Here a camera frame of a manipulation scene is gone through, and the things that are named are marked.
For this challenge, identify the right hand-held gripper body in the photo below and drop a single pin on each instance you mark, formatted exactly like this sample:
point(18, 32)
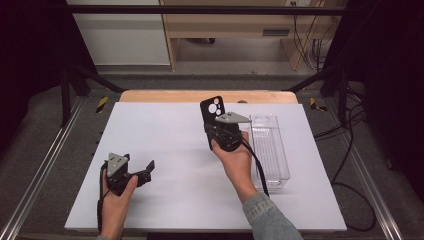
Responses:
point(230, 117)

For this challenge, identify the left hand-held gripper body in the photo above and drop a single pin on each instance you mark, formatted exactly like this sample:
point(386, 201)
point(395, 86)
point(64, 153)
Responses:
point(116, 164)

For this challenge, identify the black phone case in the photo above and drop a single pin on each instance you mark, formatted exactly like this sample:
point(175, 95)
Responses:
point(205, 115)

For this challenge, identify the clear plastic container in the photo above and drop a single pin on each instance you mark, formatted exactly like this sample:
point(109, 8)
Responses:
point(275, 146)

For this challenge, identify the person's left hand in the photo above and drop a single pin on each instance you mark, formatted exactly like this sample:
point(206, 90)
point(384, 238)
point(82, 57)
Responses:
point(116, 203)

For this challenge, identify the person's right hand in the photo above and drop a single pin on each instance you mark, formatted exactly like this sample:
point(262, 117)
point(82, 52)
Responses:
point(238, 163)

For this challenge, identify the white table sheet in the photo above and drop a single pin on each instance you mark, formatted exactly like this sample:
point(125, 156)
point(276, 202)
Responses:
point(173, 200)

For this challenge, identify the wooden table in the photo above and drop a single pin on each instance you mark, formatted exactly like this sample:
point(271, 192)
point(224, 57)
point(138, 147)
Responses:
point(166, 96)

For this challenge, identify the left yellow clamp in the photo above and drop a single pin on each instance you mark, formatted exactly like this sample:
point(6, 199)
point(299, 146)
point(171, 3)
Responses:
point(102, 104)

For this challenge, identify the yellow clamp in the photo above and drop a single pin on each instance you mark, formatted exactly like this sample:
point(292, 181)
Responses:
point(313, 104)
point(102, 104)

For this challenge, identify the black caster wheel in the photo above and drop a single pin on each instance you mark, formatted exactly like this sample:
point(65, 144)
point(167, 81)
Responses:
point(211, 40)

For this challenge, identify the right yellow clamp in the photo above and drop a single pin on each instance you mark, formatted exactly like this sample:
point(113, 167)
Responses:
point(313, 104)

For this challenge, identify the light wooden desk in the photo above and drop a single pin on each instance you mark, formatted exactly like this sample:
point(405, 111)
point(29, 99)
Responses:
point(226, 25)

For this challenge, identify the grey desk label plate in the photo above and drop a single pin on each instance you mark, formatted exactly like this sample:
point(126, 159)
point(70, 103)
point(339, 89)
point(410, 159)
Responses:
point(275, 32)

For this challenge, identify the white cabinet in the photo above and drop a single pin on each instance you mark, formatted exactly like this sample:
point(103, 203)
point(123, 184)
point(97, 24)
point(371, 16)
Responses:
point(123, 36)

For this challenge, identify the black curtain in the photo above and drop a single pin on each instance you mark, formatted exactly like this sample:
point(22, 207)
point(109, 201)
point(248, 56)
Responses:
point(393, 66)
point(26, 50)

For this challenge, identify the aluminium floor rail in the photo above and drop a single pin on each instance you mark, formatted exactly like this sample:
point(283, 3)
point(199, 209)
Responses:
point(361, 166)
point(43, 166)

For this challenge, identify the black diagonal frame strut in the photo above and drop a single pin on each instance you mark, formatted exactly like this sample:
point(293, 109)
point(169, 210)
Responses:
point(308, 82)
point(100, 81)

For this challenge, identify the black upright frame post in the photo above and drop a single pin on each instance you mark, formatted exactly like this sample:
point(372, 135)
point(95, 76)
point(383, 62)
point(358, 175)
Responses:
point(342, 100)
point(65, 100)

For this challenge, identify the black horizontal frame bar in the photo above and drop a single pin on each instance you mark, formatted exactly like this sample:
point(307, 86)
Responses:
point(200, 10)

